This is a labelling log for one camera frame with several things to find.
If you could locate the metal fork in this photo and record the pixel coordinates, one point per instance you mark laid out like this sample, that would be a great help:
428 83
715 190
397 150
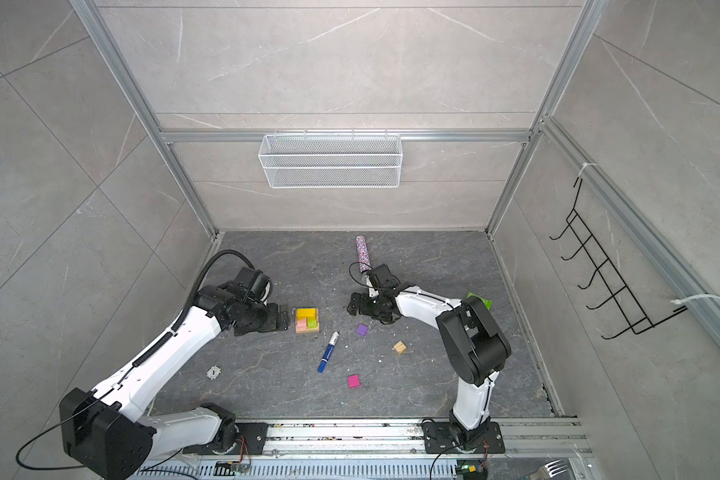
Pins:
549 470

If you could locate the small white gear piece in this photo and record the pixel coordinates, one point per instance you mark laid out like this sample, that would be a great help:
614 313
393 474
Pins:
213 372

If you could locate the small natural wood cube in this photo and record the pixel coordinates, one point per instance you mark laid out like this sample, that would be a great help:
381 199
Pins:
400 347

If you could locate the black wire hook rack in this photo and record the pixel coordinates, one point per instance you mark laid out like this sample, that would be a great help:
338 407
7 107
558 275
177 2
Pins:
605 271

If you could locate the blue white marker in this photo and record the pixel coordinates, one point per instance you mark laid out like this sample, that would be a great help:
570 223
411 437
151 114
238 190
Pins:
328 352

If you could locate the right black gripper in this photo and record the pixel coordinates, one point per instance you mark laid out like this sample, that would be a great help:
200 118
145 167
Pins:
364 310

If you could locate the glitter sprinkle tube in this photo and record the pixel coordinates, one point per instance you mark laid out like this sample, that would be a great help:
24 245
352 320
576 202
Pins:
364 262

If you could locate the natural wood block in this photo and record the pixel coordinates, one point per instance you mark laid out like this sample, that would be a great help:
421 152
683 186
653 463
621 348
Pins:
307 330

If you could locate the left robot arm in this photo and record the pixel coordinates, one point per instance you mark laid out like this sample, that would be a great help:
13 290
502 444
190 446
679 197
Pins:
108 430

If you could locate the green circuit board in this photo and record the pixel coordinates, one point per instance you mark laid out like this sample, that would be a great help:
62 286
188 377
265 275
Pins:
471 470

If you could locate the white wire mesh basket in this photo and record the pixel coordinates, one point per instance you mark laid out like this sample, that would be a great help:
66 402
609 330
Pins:
331 161

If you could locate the magenta cube block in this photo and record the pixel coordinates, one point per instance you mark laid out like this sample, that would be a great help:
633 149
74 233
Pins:
353 381

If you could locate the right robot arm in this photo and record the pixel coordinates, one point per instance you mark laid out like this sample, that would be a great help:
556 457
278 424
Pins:
476 348

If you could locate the pink block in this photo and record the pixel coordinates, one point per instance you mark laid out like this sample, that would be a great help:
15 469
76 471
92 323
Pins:
301 325

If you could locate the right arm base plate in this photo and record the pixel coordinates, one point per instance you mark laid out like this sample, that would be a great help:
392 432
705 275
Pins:
451 437

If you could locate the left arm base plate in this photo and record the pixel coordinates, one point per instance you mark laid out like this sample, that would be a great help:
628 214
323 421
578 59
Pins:
246 438

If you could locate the yellow arch block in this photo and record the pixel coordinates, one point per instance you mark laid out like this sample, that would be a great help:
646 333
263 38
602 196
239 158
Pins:
307 313

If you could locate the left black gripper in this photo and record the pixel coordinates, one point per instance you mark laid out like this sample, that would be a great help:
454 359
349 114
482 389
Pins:
274 321

